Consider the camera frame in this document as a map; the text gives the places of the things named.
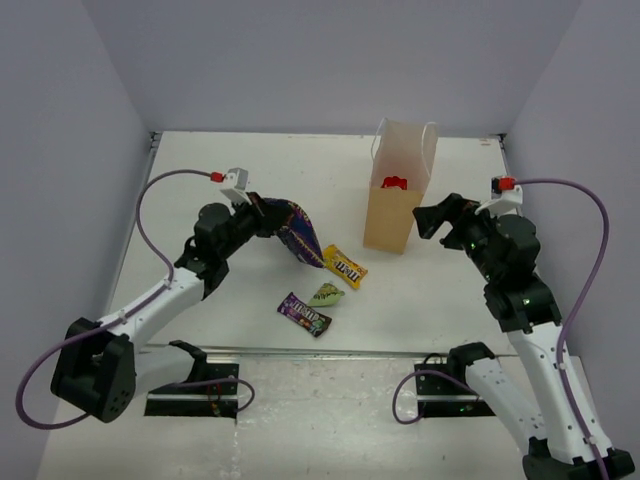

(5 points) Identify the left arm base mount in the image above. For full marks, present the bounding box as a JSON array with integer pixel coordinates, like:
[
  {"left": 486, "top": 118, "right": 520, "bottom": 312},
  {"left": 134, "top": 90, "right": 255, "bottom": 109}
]
[{"left": 144, "top": 341, "right": 256, "bottom": 420}]

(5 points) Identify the brown paper bag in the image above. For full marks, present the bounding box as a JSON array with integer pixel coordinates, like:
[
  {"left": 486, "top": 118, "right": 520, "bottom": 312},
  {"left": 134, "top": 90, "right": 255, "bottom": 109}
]
[{"left": 363, "top": 118, "right": 439, "bottom": 254}]

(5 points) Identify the green snack packet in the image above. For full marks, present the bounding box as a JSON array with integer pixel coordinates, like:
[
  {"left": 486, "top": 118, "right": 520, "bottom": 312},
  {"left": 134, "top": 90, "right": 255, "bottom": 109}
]
[{"left": 307, "top": 282, "right": 345, "bottom": 308}]

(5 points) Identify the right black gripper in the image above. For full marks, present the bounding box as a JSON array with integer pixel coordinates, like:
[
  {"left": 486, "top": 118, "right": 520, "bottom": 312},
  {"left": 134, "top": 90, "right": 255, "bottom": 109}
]
[{"left": 413, "top": 193, "right": 507, "bottom": 284}]

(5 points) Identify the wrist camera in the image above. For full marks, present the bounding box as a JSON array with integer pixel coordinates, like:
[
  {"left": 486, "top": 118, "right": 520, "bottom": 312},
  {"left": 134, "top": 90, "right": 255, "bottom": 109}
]
[
  {"left": 475, "top": 176, "right": 523, "bottom": 217},
  {"left": 220, "top": 168, "right": 249, "bottom": 204}
]

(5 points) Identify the yellow M&M's packet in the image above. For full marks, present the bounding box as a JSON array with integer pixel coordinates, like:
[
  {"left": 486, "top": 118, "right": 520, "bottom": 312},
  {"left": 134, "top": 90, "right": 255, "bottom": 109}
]
[{"left": 323, "top": 244, "right": 368, "bottom": 290}]

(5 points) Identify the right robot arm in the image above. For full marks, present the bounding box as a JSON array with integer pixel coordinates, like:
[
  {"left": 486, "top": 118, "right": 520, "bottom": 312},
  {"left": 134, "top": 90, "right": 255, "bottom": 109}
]
[{"left": 413, "top": 194, "right": 635, "bottom": 479}]

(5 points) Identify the red fruit snack bag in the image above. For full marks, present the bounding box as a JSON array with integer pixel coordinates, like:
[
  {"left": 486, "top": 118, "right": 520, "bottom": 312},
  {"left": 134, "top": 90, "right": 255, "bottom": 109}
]
[{"left": 381, "top": 176, "right": 408, "bottom": 190}]

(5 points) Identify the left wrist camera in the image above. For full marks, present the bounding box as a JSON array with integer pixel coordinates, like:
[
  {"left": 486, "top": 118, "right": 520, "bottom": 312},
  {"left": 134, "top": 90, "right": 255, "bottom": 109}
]
[{"left": 220, "top": 168, "right": 249, "bottom": 204}]

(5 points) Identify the blue purple snack bag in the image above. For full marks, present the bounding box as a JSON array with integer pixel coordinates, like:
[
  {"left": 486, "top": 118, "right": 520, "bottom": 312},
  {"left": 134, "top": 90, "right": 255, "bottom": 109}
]
[{"left": 264, "top": 198, "right": 325, "bottom": 269}]

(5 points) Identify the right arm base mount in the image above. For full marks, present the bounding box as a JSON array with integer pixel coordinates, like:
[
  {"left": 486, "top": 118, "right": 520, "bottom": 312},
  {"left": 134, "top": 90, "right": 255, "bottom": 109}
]
[{"left": 391, "top": 342, "right": 496, "bottom": 425}]

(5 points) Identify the purple M&M's packet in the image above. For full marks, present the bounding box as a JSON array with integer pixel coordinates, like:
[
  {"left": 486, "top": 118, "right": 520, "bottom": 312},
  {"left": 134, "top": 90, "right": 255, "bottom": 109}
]
[{"left": 277, "top": 292, "right": 332, "bottom": 338}]

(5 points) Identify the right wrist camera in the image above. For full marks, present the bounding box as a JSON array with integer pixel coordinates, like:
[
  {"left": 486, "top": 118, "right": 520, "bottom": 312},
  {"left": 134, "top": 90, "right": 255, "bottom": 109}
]
[{"left": 475, "top": 176, "right": 523, "bottom": 217}]

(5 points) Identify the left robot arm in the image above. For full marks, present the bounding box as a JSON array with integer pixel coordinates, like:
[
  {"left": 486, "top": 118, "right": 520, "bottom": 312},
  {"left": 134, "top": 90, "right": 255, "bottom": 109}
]
[{"left": 51, "top": 193, "right": 292, "bottom": 423}]

